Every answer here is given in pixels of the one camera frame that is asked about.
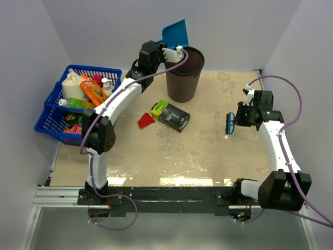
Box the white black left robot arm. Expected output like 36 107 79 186
79 41 170 204

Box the red paper scrap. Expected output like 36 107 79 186
137 112 155 129

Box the brown waste bin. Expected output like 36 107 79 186
166 46 205 103

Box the pink small box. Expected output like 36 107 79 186
68 124 82 135

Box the black green product box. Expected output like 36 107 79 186
151 100 190 133

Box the green drink bottle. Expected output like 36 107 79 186
58 98 95 109

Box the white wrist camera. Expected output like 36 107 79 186
162 46 184 63
243 84 256 106

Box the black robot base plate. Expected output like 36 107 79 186
77 186 262 218

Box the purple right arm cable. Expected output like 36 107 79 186
234 75 333 227

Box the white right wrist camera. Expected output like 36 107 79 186
243 84 256 106

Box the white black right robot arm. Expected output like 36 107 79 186
232 86 312 211

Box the blue plastic dustpan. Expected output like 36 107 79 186
157 19 189 49

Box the blue plastic basket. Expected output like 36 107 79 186
34 65 122 146

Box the white pump bottle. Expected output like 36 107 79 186
101 78 113 97

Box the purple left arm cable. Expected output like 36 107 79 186
79 49 190 231

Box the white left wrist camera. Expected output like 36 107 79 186
162 46 184 63

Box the orange snack packet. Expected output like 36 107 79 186
80 74 108 107

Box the beige paper bag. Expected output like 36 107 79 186
62 69 89 102

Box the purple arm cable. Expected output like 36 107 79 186
234 75 333 227
79 49 190 231

